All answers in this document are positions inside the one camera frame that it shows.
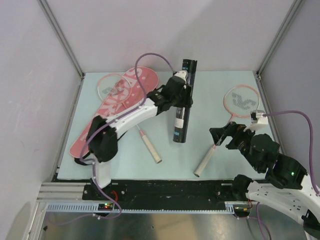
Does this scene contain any pink racket cover bag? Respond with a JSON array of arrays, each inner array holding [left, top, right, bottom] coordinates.
[[69, 66, 160, 166]]

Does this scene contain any aluminium frame post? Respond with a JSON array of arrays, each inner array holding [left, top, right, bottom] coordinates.
[[255, 0, 306, 80], [37, 0, 85, 80]]

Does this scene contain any black shuttlecock tube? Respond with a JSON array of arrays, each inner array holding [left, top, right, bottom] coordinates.
[[173, 59, 198, 143]]

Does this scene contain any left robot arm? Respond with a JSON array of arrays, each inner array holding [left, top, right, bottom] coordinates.
[[76, 71, 193, 200]]

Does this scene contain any pink badminton racket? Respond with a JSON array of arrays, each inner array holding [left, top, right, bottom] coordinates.
[[97, 73, 162, 164], [194, 84, 261, 178]]

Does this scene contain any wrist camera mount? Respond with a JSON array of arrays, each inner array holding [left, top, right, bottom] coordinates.
[[173, 70, 188, 83], [243, 110, 269, 132]]

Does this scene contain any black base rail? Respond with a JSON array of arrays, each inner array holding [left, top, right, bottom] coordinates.
[[82, 178, 251, 211]]

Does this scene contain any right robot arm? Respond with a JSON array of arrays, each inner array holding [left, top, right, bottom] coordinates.
[[209, 122, 320, 239]]

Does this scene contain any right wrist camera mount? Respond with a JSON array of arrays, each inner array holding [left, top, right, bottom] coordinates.
[[243, 110, 269, 132]]

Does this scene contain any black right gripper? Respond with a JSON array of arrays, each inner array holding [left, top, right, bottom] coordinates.
[[208, 120, 261, 171]]

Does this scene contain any right aluminium frame post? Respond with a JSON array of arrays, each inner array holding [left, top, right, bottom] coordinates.
[[255, 0, 306, 80]]

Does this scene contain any left aluminium frame post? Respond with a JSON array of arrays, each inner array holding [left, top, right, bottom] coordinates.
[[37, 0, 85, 80]]

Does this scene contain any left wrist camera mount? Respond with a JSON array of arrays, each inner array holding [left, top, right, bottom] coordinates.
[[173, 70, 188, 83]]

